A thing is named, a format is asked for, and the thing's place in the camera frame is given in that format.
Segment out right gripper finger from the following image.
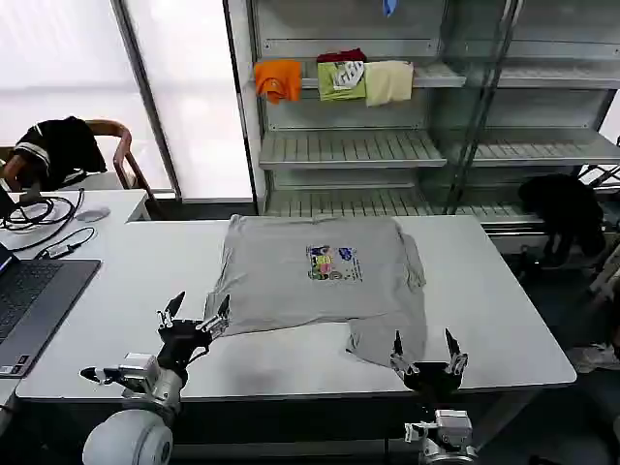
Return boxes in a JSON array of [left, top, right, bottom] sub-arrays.
[[444, 327, 470, 378], [388, 329, 420, 385]]

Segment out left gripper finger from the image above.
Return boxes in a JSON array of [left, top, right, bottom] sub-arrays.
[[155, 290, 188, 331], [195, 294, 233, 340]]

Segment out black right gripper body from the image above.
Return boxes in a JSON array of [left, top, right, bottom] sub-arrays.
[[403, 360, 462, 397]]

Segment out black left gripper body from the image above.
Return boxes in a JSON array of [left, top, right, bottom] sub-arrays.
[[156, 318, 215, 383]]

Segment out grey printed t-shirt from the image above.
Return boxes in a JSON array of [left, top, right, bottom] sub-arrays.
[[203, 214, 428, 365]]

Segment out grey computer mouse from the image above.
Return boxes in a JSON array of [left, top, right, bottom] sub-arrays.
[[76, 205, 112, 224]]

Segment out white crumpled cloth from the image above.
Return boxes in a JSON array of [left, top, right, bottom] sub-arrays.
[[569, 341, 620, 375]]

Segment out dark grey laptop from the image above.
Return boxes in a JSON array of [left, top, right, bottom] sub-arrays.
[[0, 241, 102, 380]]

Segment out brown wooden chair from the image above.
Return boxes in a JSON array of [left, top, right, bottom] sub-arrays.
[[0, 118, 157, 205]]

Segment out white metal rack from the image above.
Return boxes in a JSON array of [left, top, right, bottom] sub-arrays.
[[587, 249, 620, 312]]

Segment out plain black hanging garment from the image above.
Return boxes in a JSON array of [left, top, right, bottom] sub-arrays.
[[517, 172, 608, 270]]

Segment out black garment with white stripes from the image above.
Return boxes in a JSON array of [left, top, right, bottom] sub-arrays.
[[13, 115, 109, 192]]

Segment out grey metal shelf with clothes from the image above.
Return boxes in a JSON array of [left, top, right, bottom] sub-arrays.
[[224, 0, 620, 239]]

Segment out black adapter cable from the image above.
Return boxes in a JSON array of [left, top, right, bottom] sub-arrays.
[[9, 226, 98, 261]]

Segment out coiled black cable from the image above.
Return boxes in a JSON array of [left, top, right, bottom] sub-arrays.
[[0, 187, 86, 233]]

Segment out grey window frame post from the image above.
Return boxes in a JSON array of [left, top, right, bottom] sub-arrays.
[[109, 0, 183, 202]]

